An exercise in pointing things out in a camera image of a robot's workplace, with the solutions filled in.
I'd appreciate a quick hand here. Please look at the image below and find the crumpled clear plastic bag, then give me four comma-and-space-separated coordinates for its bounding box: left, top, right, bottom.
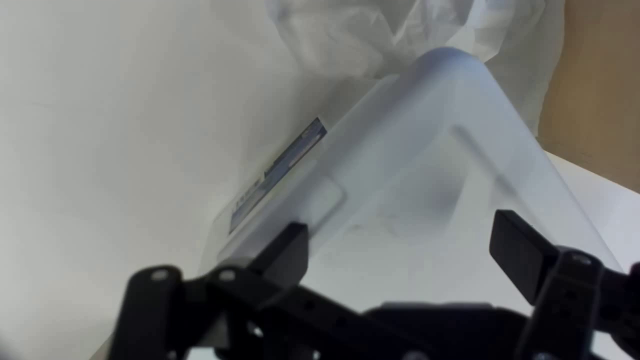
264, 0, 568, 132

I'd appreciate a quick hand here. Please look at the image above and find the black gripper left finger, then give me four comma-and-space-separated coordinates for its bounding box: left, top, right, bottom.
108, 223, 366, 360

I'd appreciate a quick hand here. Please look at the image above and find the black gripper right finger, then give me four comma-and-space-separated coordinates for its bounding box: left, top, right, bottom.
488, 208, 640, 360

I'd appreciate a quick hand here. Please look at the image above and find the wooden shape sorter box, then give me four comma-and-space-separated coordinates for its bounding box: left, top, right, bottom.
538, 0, 640, 196

